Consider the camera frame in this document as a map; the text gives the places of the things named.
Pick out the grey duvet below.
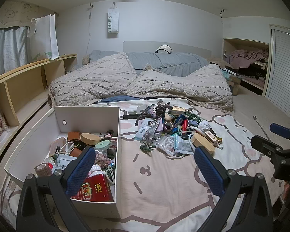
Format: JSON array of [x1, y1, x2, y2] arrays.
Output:
[[89, 50, 209, 74]]

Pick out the white text leaflet packet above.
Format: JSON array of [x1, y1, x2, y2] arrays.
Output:
[[135, 119, 151, 141]]

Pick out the large white shopping bag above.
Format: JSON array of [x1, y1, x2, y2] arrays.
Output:
[[28, 14, 60, 61]]

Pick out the white cardboard box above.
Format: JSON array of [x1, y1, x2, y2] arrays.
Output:
[[3, 106, 122, 219]]

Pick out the clear round lid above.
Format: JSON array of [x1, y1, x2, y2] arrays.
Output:
[[158, 135, 184, 160]]

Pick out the black lace hair tie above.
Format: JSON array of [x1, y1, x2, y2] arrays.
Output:
[[145, 104, 174, 119]]

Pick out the pile of clothes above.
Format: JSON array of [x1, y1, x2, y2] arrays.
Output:
[[226, 49, 269, 68]]

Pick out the beige bandage roll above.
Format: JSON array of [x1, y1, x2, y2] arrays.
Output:
[[34, 163, 53, 177]]

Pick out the wooden oval box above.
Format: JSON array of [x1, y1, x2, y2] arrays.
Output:
[[191, 132, 215, 154], [80, 133, 102, 147]]

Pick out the gold small box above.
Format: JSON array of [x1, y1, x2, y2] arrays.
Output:
[[171, 106, 186, 115]]

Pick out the grey curtain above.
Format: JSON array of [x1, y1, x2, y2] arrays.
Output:
[[0, 26, 31, 80]]

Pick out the wall closet niche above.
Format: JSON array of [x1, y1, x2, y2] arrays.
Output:
[[222, 38, 270, 95]]

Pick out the wooden shelf unit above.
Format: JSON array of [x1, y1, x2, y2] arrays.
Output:
[[0, 54, 78, 126]]

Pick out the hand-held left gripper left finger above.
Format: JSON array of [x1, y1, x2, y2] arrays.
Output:
[[16, 146, 97, 232]]

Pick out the green clips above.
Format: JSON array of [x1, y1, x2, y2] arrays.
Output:
[[140, 144, 156, 153]]

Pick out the white louvered door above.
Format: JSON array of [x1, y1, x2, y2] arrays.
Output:
[[263, 24, 290, 117]]

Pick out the doodled wall paper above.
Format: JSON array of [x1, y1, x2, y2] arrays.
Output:
[[0, 1, 57, 29]]

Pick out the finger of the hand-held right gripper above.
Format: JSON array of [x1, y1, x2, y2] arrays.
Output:
[[251, 135, 290, 160], [270, 123, 290, 148]]

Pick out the cyan striped pack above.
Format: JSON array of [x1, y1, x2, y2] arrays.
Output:
[[173, 115, 187, 126]]

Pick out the wall cable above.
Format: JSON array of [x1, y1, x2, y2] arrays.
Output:
[[86, 3, 94, 56]]

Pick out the white blue-strip pouch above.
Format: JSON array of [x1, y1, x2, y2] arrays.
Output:
[[174, 133, 196, 154]]

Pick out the pale headboard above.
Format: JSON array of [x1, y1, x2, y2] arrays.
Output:
[[123, 41, 212, 59]]

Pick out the pinkish soap block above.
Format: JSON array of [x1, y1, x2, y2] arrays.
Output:
[[49, 137, 67, 156]]

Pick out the white hanging paper bag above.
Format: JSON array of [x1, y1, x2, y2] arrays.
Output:
[[107, 2, 119, 38]]

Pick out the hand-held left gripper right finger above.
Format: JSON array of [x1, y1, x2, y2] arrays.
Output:
[[194, 146, 273, 232]]

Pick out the mint green round case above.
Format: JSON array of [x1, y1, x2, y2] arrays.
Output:
[[94, 141, 112, 152]]

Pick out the beige textured blanket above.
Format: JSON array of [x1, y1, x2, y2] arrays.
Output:
[[49, 52, 235, 116]]

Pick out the brown cardboard box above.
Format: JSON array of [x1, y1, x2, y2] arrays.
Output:
[[226, 74, 242, 96]]

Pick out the white cap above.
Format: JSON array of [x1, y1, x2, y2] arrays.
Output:
[[155, 45, 172, 54]]

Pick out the brown leather wallet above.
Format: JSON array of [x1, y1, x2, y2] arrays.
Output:
[[68, 131, 81, 142]]

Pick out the pink cartoon bed sheet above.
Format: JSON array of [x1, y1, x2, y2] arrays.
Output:
[[0, 98, 289, 232]]

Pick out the metal back scratcher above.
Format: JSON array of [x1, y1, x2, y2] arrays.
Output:
[[252, 116, 271, 142]]

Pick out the white printed packet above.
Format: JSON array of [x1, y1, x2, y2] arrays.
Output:
[[54, 156, 78, 172]]

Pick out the red printed carton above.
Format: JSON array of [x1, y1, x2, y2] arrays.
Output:
[[71, 173, 114, 202]]

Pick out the blue cloth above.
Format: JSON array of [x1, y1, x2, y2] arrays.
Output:
[[97, 95, 141, 105]]

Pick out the white crumpled ball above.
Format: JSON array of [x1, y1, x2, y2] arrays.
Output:
[[198, 120, 211, 132]]

